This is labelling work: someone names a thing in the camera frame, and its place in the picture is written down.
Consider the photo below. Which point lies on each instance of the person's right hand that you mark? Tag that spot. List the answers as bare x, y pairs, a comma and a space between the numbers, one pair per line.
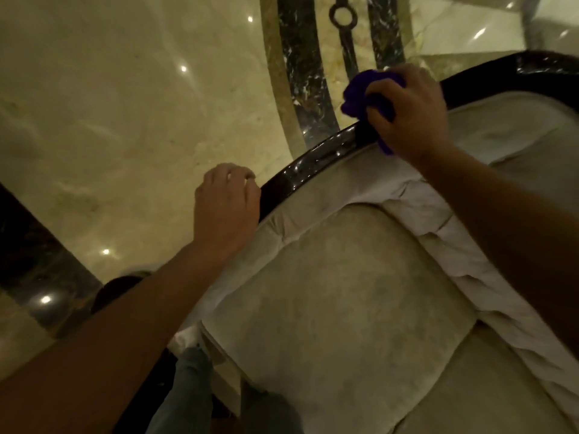
414, 112

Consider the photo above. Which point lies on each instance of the person's left hand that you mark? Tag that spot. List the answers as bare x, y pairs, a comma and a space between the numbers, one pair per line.
224, 207

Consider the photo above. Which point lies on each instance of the person's left thumb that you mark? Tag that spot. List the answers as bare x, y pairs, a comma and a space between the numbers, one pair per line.
254, 198

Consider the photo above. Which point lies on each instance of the person's right thumb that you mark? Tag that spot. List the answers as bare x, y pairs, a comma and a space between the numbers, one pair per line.
379, 124

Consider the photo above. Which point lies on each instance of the purple cleaning cloth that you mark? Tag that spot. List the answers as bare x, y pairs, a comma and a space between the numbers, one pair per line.
362, 92

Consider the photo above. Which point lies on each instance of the person's right forearm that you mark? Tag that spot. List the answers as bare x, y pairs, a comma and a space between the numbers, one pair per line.
511, 230

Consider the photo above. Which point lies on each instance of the person's left forearm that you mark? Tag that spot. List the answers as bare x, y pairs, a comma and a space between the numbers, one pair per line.
99, 343

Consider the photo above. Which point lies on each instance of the large beige sofa cushion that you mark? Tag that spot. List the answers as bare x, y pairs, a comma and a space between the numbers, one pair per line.
343, 311

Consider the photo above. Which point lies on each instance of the white fabric sofa cover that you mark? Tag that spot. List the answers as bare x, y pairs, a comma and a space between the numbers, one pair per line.
457, 248

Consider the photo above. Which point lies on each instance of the dark round object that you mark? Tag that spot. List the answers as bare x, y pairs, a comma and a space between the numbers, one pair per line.
115, 291

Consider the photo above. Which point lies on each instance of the metal furniture leg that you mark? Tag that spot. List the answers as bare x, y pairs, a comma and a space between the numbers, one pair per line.
533, 22

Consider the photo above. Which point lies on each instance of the person's left trouser leg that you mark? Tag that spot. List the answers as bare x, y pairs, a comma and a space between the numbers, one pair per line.
185, 393

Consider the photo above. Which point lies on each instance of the person's trouser leg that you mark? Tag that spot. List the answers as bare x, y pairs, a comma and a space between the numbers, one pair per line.
185, 393
271, 413

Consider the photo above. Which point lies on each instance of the person's right trouser leg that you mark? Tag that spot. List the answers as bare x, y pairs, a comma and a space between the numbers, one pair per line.
271, 413

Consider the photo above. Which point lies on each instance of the cream sofa with dark frame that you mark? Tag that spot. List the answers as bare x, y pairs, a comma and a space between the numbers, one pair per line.
316, 162

